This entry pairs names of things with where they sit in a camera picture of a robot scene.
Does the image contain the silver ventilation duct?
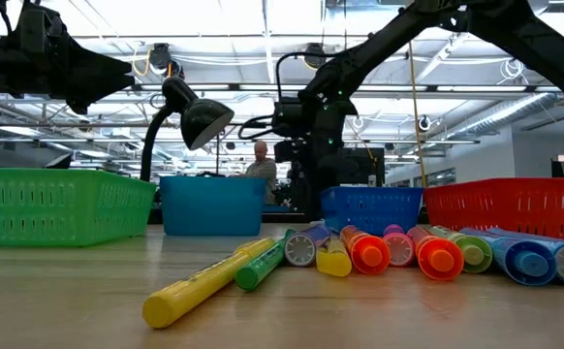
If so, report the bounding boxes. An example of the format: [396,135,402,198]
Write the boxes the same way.
[446,91,562,142]

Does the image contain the blue plastic basket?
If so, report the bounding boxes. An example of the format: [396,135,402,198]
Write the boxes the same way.
[320,186,424,238]

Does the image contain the slim yellow highlighter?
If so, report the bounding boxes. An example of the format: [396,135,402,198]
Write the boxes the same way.
[141,237,276,331]

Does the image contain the pink highlighter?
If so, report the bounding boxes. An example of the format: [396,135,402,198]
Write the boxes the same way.
[382,223,417,269]

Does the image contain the black equipment cabinet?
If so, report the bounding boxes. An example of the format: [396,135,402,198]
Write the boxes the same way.
[344,147,386,189]

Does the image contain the person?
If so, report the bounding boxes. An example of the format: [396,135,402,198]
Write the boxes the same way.
[242,140,278,206]

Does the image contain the thick yellow highlighter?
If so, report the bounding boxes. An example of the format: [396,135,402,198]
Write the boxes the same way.
[315,232,354,278]

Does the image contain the black desk lamp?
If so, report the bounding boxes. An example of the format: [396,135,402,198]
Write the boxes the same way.
[140,76,235,183]

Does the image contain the green plastic basket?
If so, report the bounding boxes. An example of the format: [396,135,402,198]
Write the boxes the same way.
[0,167,157,248]

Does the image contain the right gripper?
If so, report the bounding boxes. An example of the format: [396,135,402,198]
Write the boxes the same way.
[305,99,360,222]

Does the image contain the lime green highlighter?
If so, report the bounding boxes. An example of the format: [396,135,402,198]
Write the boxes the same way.
[429,225,494,274]

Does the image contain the teal plastic bin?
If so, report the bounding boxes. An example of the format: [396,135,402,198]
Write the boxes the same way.
[159,175,267,238]

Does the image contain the purple highlighter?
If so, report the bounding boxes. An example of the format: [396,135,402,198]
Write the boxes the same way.
[284,224,332,269]

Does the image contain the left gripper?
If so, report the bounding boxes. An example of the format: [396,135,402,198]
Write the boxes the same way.
[17,0,137,116]

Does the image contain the red plastic basket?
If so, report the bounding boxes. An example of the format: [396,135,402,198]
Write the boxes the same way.
[423,177,564,245]

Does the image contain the orange highlighter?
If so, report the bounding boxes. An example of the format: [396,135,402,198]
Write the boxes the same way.
[339,224,392,276]
[406,226,465,282]

